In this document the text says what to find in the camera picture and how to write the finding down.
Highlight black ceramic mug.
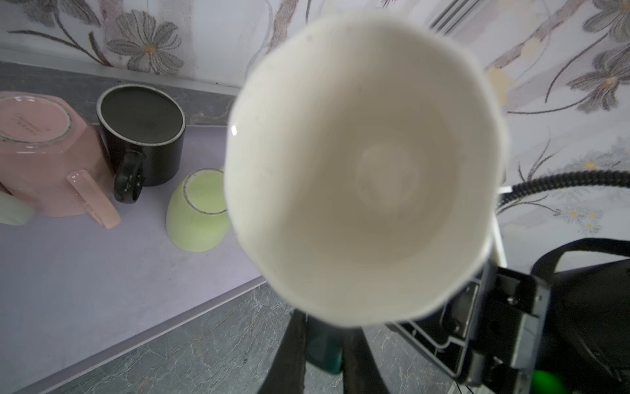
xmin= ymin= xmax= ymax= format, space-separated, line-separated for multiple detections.
xmin=96 ymin=84 xmax=186 ymax=204

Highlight black corrugated right cable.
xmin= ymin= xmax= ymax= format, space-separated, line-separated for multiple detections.
xmin=496 ymin=169 xmax=630 ymax=208

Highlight light green ceramic mug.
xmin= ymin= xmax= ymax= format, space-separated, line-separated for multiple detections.
xmin=166 ymin=168 xmax=231 ymax=253

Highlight lilac plastic tray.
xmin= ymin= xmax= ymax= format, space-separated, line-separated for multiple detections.
xmin=1 ymin=126 xmax=263 ymax=393

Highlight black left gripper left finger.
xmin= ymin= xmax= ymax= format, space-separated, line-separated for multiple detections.
xmin=258 ymin=310 xmax=307 ymax=394

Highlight dark green ceramic mug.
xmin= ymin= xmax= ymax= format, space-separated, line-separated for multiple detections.
xmin=223 ymin=13 xmax=510 ymax=375

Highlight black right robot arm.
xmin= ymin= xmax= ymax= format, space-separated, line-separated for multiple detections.
xmin=390 ymin=238 xmax=629 ymax=393

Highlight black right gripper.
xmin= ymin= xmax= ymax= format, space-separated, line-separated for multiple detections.
xmin=388 ymin=265 xmax=551 ymax=393

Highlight white ceramic mug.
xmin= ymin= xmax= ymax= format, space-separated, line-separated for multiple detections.
xmin=0 ymin=192 xmax=35 ymax=226

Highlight pink ceramic mug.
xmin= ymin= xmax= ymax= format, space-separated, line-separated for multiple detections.
xmin=1 ymin=92 xmax=121 ymax=229

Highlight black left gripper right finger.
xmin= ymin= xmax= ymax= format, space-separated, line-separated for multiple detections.
xmin=343 ymin=328 xmax=389 ymax=394

